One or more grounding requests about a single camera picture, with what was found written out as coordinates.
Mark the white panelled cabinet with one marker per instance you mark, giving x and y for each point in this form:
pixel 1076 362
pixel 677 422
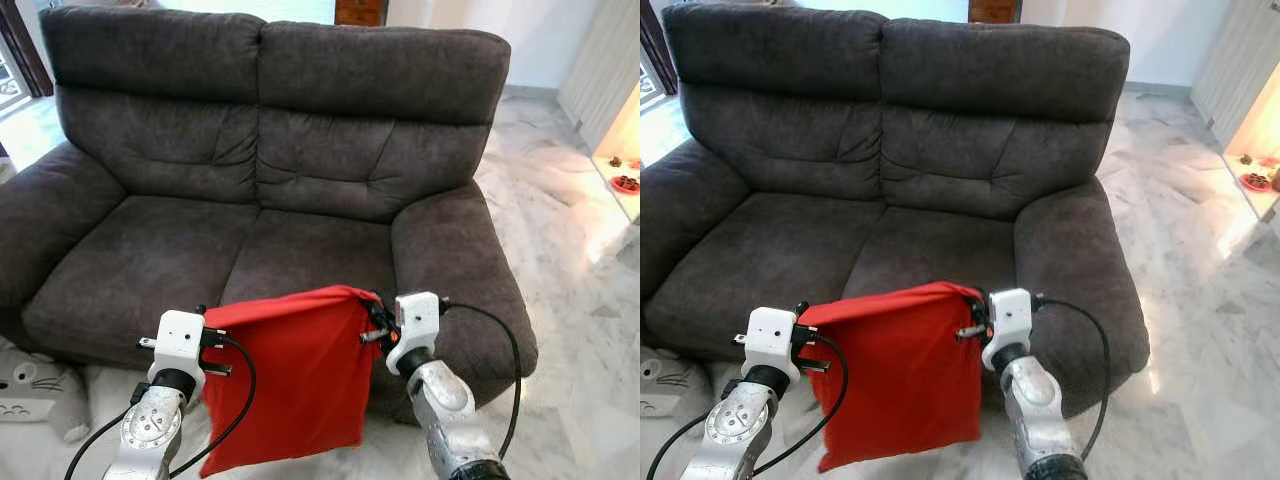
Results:
pixel 1235 65
pixel 600 70

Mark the dark brown window frame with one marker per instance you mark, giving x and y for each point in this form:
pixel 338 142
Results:
pixel 25 50
pixel 655 45

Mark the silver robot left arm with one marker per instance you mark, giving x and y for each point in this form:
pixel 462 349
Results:
pixel 735 425
pixel 150 430

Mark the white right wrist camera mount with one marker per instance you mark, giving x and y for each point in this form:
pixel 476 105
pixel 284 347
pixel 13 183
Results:
pixel 415 325
pixel 1008 320

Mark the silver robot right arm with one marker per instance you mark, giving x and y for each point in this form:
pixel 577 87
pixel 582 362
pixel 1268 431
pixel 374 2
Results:
pixel 1040 420
pixel 450 420

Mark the red bowl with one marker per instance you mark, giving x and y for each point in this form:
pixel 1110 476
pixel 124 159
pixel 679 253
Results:
pixel 625 184
pixel 1256 181

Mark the brown wooden door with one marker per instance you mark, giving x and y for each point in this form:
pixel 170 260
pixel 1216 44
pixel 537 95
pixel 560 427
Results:
pixel 993 10
pixel 360 12

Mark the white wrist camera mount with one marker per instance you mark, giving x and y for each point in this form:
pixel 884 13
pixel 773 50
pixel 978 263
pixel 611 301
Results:
pixel 1008 320
pixel 178 342
pixel 771 340
pixel 415 325

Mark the dark grey two-seat sofa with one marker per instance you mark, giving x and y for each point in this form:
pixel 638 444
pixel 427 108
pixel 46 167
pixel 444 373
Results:
pixel 250 170
pixel 880 165

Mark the red pillow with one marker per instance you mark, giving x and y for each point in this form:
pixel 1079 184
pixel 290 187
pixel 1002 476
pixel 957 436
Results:
pixel 295 385
pixel 900 380

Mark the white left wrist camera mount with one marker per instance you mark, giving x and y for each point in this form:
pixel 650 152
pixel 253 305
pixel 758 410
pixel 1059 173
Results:
pixel 771 340
pixel 178 342

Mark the grey cat face plush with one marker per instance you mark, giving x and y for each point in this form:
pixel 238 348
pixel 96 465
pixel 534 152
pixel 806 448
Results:
pixel 40 395
pixel 665 385

